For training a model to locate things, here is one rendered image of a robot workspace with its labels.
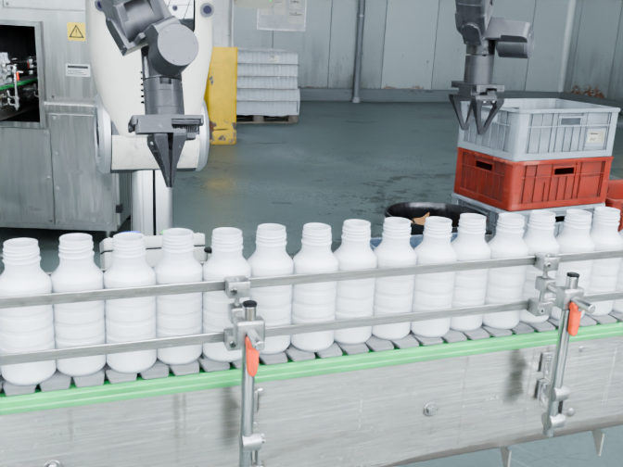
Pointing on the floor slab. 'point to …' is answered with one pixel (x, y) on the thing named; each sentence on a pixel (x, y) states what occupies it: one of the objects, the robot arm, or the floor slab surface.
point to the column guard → (222, 95)
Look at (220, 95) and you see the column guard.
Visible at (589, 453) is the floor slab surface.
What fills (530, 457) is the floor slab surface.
